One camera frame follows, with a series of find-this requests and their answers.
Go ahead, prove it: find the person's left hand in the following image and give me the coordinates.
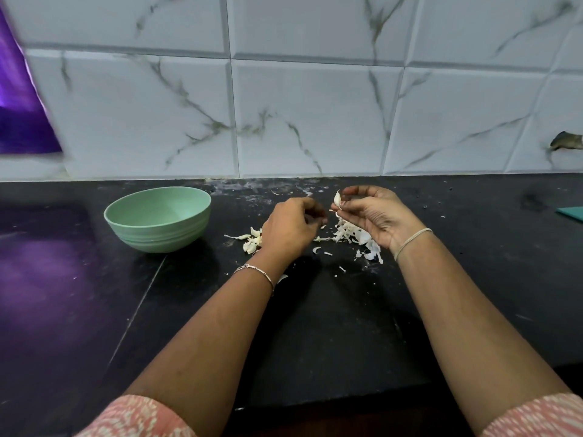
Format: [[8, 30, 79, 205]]
[[256, 196, 327, 277]]

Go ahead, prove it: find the person's right hand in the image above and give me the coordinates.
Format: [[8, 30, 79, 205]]
[[332, 185, 426, 260]]

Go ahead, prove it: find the garlic clove cluster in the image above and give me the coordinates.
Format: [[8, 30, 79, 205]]
[[224, 226, 265, 257]]

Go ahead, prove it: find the mint green bowl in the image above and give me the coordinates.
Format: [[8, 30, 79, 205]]
[[103, 185, 213, 254]]

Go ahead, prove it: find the person's right forearm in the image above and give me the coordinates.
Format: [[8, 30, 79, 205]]
[[396, 234, 570, 429]]

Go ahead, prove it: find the person's left forearm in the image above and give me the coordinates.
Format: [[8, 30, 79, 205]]
[[123, 266, 288, 432]]

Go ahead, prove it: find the pile of white garlic peels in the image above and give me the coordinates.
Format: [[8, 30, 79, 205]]
[[312, 216, 386, 274]]

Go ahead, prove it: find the pink patterned left sleeve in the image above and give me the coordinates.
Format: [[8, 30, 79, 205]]
[[73, 394, 199, 437]]

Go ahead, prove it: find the pink patterned sleeve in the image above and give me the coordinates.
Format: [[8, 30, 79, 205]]
[[481, 392, 583, 437], [73, 394, 199, 437]]

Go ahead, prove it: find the pink patterned right sleeve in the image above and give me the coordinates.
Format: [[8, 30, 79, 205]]
[[481, 392, 583, 437]]

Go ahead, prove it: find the purple cloth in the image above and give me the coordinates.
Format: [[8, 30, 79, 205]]
[[0, 4, 64, 157]]

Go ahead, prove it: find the silver right wrist bracelet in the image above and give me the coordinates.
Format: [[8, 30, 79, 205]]
[[394, 227, 435, 264]]

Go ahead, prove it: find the silver wrist bracelet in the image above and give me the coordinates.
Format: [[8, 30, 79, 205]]
[[394, 227, 435, 264], [235, 263, 276, 294]]

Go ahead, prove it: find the silver left wrist bracelet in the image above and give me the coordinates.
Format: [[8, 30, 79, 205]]
[[235, 263, 276, 294]]

